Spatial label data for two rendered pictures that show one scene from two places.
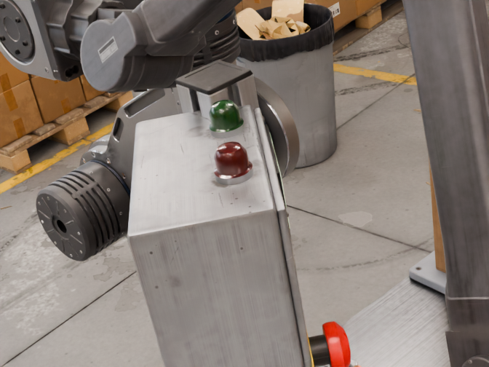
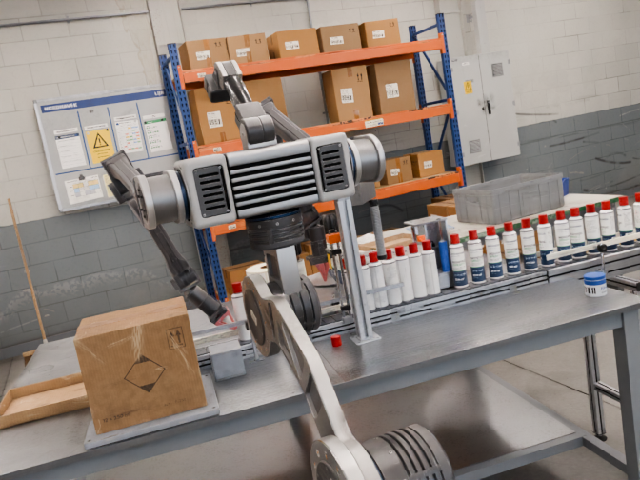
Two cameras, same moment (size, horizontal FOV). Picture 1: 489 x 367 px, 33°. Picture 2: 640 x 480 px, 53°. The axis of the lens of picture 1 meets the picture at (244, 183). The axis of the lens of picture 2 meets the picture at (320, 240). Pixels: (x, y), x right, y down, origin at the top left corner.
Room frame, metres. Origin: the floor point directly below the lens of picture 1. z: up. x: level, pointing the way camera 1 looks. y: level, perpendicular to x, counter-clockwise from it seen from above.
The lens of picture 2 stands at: (2.57, 0.67, 1.53)
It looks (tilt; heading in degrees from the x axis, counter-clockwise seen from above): 9 degrees down; 201
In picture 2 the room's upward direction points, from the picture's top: 10 degrees counter-clockwise
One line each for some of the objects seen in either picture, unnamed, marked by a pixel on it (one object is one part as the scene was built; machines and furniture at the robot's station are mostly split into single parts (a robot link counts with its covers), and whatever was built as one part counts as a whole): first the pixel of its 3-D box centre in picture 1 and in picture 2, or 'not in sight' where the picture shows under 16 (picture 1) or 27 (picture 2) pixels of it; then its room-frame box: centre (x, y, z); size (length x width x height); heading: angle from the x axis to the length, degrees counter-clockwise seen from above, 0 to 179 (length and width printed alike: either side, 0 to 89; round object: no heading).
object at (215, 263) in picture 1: (225, 266); (351, 174); (0.51, 0.03, 1.38); 0.17 x 0.10 x 0.19; 179
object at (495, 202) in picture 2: not in sight; (508, 198); (-1.75, 0.36, 0.91); 0.60 x 0.40 x 0.22; 135
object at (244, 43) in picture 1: (287, 63); not in sight; (3.28, -0.28, 0.43); 0.44 x 0.43 x 0.39; 42
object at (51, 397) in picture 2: not in sight; (50, 396); (1.07, -0.93, 0.85); 0.30 x 0.26 x 0.04; 124
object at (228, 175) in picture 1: (231, 159); not in sight; (0.48, 0.01, 1.49); 0.03 x 0.03 x 0.02
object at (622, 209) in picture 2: not in sight; (625, 221); (-0.19, 0.90, 0.98); 0.05 x 0.05 x 0.20
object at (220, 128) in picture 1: (224, 116); not in sight; (0.55, 0.00, 1.49); 0.03 x 0.03 x 0.02
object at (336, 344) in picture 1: (328, 349); not in sight; (0.46, -0.04, 1.33); 0.04 x 0.03 x 0.04; 179
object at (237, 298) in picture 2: not in sight; (241, 310); (0.69, -0.39, 0.98); 0.05 x 0.05 x 0.20
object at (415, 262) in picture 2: not in sight; (416, 270); (0.32, 0.15, 0.98); 0.05 x 0.05 x 0.20
